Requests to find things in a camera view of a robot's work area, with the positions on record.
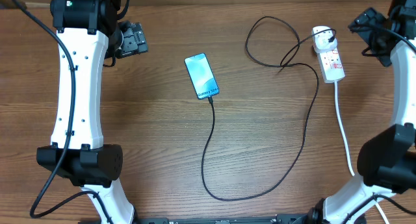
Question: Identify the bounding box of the Galaxy S24 smartphone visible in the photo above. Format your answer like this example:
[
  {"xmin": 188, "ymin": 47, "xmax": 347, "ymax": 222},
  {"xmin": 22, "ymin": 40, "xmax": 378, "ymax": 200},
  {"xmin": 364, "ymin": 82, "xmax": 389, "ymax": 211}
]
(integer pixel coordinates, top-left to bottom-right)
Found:
[{"xmin": 185, "ymin": 53, "xmax": 220, "ymax": 99}]

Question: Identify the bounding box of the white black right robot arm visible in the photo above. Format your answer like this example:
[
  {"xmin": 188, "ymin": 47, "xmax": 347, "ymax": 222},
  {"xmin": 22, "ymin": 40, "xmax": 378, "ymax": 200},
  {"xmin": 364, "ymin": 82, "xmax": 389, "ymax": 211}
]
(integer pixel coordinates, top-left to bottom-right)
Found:
[{"xmin": 296, "ymin": 0, "xmax": 415, "ymax": 223}]

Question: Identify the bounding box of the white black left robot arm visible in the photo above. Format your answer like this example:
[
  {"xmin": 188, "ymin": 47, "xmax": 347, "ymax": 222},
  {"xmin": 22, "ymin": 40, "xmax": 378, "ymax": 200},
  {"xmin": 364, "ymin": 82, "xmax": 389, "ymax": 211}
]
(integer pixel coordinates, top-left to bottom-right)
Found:
[{"xmin": 36, "ymin": 0, "xmax": 148, "ymax": 223}]

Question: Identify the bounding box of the white charger plug adapter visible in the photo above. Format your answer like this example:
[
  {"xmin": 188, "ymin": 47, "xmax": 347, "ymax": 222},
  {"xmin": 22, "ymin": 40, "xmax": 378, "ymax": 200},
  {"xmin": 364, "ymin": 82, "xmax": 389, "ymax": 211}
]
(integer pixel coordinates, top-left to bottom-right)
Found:
[{"xmin": 311, "ymin": 26, "xmax": 337, "ymax": 54}]

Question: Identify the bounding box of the white power strip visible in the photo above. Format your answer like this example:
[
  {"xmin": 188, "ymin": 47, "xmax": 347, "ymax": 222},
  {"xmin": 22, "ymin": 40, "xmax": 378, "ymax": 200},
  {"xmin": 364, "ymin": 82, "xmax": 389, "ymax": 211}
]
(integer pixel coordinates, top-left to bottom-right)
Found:
[{"xmin": 317, "ymin": 48, "xmax": 345, "ymax": 84}]

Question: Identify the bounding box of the white power strip cord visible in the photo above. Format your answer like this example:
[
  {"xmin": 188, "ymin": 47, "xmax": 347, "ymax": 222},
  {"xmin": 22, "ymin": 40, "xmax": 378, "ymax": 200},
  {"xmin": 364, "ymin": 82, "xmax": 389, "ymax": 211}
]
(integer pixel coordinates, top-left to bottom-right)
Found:
[{"xmin": 333, "ymin": 81, "xmax": 390, "ymax": 224}]

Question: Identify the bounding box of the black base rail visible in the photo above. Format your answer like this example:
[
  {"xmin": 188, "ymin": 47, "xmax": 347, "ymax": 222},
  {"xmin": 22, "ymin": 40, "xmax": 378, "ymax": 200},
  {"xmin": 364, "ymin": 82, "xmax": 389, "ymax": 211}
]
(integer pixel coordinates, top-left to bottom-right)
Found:
[{"xmin": 133, "ymin": 214, "xmax": 306, "ymax": 224}]

